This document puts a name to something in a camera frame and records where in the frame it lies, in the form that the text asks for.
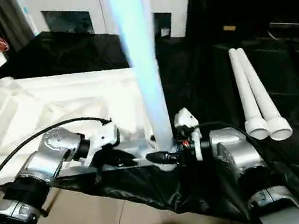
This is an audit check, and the white plastic table top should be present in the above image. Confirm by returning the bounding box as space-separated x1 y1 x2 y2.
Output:
0 50 181 201

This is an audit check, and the white plastic table leg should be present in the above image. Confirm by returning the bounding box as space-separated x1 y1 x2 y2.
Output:
234 41 295 146
140 0 164 46
104 0 182 177
227 44 271 143

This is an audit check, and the small brown cardboard piece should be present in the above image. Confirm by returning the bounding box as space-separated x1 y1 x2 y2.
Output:
223 23 239 34

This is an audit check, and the black plastic mat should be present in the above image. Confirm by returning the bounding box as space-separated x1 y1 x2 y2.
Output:
0 0 299 224

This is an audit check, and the white glass-door cabinet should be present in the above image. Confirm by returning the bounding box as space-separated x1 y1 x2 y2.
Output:
20 0 201 65

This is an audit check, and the grey curtain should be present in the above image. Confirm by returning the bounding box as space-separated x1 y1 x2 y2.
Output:
0 0 39 55

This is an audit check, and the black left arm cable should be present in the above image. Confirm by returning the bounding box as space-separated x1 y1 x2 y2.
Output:
0 112 123 204

